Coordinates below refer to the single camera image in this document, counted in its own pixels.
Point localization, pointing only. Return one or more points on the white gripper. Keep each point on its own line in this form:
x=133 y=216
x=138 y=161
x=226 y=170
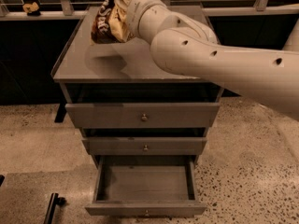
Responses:
x=139 y=7

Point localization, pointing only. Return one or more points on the brown chip bag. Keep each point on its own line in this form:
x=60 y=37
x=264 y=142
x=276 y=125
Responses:
x=109 y=26

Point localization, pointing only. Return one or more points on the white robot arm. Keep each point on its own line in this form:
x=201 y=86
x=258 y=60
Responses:
x=182 y=46

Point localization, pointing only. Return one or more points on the grey drawer cabinet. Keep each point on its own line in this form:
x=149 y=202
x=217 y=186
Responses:
x=119 y=73

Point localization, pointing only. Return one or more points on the grey top drawer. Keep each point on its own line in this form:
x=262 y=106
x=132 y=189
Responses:
x=143 y=115

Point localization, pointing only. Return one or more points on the grey drawer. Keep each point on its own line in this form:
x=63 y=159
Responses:
x=143 y=115
x=145 y=186
x=144 y=145

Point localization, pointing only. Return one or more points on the grey middle drawer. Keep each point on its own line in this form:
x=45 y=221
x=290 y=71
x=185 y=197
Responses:
x=144 y=145

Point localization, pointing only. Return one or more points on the grey bottom drawer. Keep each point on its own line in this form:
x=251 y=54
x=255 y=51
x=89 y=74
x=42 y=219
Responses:
x=145 y=186

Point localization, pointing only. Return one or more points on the metal window railing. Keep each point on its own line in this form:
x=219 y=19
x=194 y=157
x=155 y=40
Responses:
x=46 y=15

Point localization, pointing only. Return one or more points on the small yellow black object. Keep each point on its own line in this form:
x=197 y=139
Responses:
x=31 y=8

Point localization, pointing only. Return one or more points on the white diagonal pole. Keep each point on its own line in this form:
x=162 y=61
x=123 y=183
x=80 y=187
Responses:
x=292 y=43

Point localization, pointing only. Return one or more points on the black bar on floor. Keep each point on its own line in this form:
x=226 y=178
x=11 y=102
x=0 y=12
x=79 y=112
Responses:
x=55 y=200

